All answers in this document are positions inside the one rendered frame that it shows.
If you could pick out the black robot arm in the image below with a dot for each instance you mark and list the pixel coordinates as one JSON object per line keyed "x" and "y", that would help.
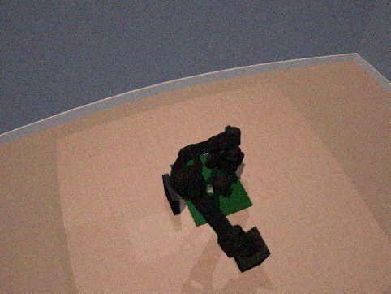
{"x": 188, "y": 183}

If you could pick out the green circuit board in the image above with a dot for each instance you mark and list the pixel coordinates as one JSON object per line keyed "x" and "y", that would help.
{"x": 234, "y": 200}

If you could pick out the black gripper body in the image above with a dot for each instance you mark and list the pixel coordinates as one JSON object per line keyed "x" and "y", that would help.
{"x": 222, "y": 184}

